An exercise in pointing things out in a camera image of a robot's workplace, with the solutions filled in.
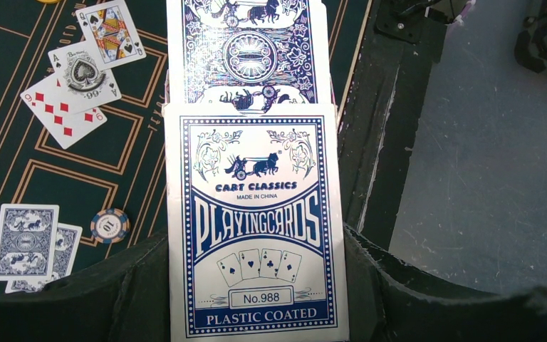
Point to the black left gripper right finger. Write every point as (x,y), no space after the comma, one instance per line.
(391,300)

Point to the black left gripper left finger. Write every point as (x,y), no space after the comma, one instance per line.
(122,298)

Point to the blue playing card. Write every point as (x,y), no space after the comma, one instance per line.
(27,240)
(67,241)

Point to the blue back playing card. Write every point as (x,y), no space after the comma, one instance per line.
(27,240)

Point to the blue white card deck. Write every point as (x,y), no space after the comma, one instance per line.
(255,223)

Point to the six of diamonds card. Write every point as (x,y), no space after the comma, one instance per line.
(59,114)

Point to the ace of spades card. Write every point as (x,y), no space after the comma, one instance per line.
(81,84)

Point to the yellow big blind button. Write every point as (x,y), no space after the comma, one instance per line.
(48,1)

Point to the green poker mat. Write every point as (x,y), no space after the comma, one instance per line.
(110,182)

